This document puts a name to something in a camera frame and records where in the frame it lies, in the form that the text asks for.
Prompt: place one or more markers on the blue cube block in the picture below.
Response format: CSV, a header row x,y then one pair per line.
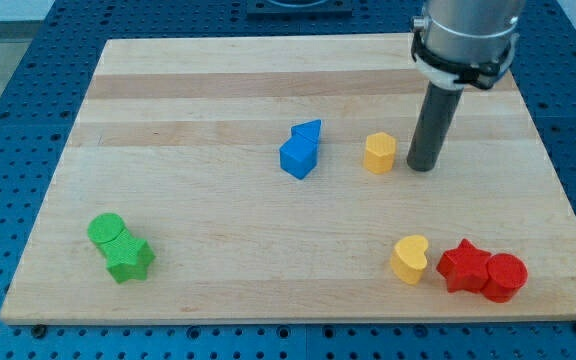
x,y
298,156

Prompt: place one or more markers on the blue triangle block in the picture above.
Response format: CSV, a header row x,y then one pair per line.
x,y
309,130

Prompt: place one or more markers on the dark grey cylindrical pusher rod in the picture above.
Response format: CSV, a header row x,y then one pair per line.
x,y
433,123

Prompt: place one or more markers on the yellow heart block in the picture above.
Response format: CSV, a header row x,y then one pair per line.
x,y
408,259

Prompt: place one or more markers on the black and white cable clamp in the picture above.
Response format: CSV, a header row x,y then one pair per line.
x,y
454,76

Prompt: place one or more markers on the dark mounting plate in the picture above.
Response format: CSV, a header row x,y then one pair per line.
x,y
298,7

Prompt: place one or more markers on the yellow hexagon block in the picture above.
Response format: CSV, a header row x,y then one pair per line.
x,y
379,153

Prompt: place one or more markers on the red star block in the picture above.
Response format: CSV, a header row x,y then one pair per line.
x,y
464,268

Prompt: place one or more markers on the green star block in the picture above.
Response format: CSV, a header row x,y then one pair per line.
x,y
127,257

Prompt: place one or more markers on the red cylinder block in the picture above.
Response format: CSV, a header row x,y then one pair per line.
x,y
507,274

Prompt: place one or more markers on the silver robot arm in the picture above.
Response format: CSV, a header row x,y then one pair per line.
x,y
457,44

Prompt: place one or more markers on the green cylinder block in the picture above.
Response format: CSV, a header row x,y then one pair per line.
x,y
105,228

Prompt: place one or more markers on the wooden board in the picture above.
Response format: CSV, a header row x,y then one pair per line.
x,y
180,138

